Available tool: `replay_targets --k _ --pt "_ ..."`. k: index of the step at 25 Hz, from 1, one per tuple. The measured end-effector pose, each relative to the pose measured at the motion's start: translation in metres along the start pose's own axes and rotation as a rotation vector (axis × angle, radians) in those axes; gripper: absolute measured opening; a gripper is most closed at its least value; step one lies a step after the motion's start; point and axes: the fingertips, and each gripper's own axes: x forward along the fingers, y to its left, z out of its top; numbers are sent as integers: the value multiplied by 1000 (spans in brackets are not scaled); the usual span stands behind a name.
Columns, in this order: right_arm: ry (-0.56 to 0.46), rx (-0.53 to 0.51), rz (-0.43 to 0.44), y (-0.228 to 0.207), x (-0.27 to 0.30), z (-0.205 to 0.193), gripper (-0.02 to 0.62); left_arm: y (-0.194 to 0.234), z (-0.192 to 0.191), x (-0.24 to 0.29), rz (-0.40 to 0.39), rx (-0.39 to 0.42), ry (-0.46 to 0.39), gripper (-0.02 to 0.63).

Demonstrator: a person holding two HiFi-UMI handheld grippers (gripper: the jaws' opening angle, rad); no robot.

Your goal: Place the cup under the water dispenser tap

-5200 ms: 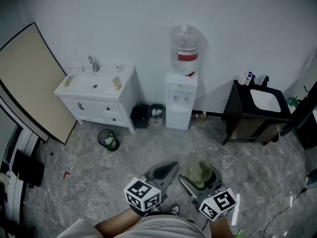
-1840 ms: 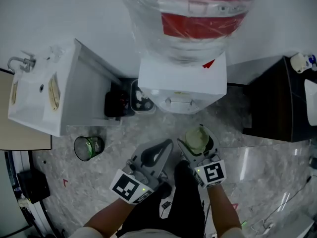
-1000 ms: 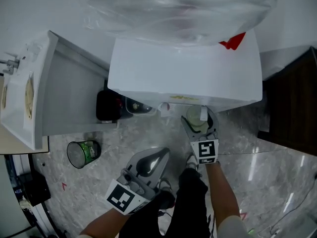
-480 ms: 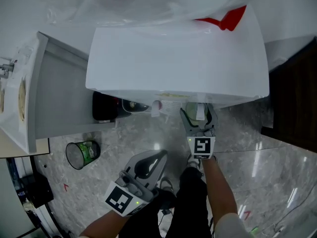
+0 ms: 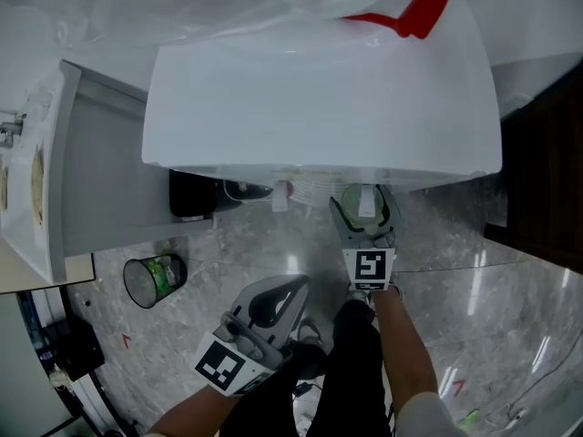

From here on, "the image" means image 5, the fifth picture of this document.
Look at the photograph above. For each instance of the person's left forearm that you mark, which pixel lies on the person's left forearm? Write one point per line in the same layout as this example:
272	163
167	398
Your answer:
196	410

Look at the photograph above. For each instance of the metal faucet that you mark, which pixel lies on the metal faucet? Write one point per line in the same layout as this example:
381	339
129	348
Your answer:
11	128

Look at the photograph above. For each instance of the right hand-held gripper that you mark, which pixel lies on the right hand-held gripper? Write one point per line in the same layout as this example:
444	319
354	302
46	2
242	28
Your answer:
370	264

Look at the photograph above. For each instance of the person's leg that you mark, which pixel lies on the person's leg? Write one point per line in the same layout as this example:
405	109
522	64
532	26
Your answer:
268	403
350	371

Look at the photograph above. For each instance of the grey cabinet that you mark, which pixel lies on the grey cabinet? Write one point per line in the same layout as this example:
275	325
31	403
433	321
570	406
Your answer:
114	166

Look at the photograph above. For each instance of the black mesh waste bin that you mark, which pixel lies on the black mesh waste bin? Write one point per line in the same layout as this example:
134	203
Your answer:
146	285

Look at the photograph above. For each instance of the black box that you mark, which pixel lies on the black box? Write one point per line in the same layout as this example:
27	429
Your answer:
193	196

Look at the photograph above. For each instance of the dark wooden door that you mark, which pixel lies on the dark wooden door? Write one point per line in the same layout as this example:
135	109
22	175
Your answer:
542	171

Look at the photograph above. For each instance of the white sink counter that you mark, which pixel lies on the white sink counter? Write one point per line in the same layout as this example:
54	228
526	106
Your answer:
23	207

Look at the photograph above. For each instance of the white panel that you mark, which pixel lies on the white panel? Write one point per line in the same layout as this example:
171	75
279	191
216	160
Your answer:
23	371

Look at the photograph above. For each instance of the red plastic scoop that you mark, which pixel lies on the red plastic scoop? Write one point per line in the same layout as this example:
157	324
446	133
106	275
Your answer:
419	14

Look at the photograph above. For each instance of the clear green-tinted cup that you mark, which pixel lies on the clear green-tinted cup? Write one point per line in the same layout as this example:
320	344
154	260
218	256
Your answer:
350	204

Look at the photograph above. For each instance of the green packet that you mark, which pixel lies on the green packet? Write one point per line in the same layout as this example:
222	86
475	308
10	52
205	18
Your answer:
159	275

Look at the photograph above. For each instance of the black floor device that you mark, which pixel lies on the black floor device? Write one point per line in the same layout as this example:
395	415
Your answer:
75	351

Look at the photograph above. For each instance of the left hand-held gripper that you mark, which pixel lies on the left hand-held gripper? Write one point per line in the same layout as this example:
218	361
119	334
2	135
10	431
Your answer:
237	358

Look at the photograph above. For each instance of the person's left leg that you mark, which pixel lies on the person's left leg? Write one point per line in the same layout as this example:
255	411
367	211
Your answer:
268	403

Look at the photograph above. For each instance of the person's white sleeve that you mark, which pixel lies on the person's white sleeve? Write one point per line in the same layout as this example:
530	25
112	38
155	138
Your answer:
432	419

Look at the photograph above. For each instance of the small green item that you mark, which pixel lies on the small green item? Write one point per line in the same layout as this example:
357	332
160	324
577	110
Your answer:
469	419

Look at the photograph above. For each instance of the clear plastic sheet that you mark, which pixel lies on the clear plastic sheet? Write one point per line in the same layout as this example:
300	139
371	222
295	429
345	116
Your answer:
159	7

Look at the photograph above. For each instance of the person's right leg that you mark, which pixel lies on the person's right leg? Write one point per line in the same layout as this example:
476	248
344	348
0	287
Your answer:
350	371

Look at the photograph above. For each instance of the person's left shoe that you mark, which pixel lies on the person's left shoe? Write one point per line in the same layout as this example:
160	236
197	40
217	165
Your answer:
309	332

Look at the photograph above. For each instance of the person's right forearm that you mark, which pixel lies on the person's right forearm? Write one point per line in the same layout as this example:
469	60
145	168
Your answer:
403	344

